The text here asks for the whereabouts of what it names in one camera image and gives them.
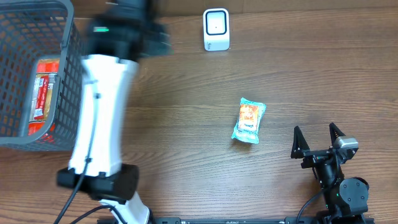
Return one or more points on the orange spaghetti packet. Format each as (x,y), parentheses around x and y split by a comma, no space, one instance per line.
(45,79)

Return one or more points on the small orange snack box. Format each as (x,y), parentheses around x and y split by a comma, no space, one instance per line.
(248,117)

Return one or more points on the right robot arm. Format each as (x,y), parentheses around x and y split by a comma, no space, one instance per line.
(346,200)

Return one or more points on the white barcode scanner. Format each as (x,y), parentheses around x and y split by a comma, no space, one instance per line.
(216,30)

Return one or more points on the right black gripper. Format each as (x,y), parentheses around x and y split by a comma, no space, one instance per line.
(300,145)

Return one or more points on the grey plastic mesh basket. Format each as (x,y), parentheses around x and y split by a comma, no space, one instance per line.
(30,31)

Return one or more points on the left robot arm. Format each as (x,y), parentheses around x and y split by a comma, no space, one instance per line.
(116,41)

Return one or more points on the teal wet wipes pack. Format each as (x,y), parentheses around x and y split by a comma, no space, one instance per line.
(250,137)

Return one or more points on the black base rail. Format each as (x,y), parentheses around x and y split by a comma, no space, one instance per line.
(286,220)

